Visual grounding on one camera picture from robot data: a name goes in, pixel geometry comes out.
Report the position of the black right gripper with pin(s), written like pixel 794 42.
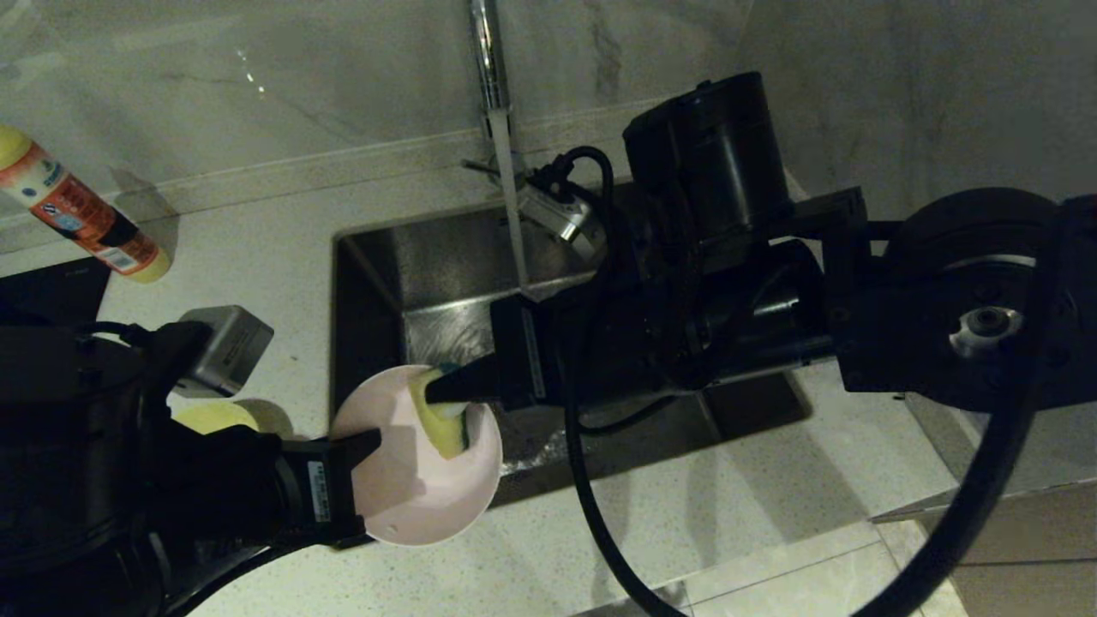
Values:
pixel 591 343

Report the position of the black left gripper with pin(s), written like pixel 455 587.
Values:
pixel 257 488

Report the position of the pink plastic bowl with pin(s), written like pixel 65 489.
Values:
pixel 411 497

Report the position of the green and yellow sponge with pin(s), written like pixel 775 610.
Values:
pixel 441 433

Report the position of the chrome kitchen faucet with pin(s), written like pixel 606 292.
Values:
pixel 487 60

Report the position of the orange label detergent bottle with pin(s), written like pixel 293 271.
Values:
pixel 86 218

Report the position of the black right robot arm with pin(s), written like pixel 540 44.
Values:
pixel 943 326

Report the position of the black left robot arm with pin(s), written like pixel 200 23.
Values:
pixel 86 471

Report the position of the stainless steel sink basin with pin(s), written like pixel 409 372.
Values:
pixel 411 266

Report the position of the yellow plastic bowl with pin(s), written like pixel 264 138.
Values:
pixel 214 417

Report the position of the running tap water stream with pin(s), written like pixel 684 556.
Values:
pixel 514 214

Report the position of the black induction cooktop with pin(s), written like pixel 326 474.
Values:
pixel 51 291

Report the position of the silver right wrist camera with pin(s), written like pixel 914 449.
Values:
pixel 561 218

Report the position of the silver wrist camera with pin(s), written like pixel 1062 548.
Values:
pixel 561 218
pixel 227 347

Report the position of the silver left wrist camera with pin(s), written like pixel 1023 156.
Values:
pixel 227 347

